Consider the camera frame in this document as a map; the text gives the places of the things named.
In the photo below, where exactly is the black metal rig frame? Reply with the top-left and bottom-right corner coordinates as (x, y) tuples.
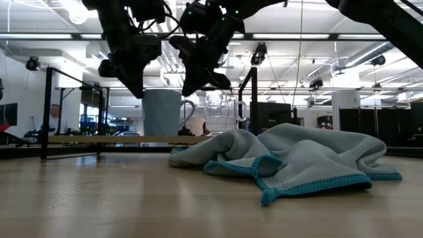
(0, 32), (423, 159)

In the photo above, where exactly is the teal microfibre cloth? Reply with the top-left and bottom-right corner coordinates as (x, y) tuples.
(168, 122), (403, 208)

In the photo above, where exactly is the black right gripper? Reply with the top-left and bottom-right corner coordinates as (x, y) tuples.
(168, 18), (246, 98)

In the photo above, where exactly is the black partition wall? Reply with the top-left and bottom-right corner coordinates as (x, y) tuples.
(339, 100), (423, 148)

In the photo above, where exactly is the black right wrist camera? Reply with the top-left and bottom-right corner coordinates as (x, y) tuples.
(180, 1), (224, 34)

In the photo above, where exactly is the light blue ceramic mug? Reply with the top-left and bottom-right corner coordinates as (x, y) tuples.
(141, 88), (197, 138)

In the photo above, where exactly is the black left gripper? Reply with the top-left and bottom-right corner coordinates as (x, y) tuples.
(98, 34), (163, 100)

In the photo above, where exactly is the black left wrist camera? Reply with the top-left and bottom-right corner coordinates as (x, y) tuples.
(129, 0), (166, 24)

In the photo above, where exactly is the white building column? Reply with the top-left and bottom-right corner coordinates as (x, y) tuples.
(332, 71), (361, 132)

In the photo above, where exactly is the wooden shelf with black frame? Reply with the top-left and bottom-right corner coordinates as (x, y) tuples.
(41, 67), (259, 161)

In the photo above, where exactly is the black wall monitor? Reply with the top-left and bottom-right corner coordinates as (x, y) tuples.
(0, 102), (18, 126)

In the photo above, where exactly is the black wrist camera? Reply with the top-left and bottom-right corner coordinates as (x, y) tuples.
(129, 0), (166, 24)
(180, 1), (224, 34)

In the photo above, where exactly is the clear glass mug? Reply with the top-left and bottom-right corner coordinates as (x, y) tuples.
(204, 91), (248, 135)

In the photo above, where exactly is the person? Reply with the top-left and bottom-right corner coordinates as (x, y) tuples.
(48, 104), (63, 135)

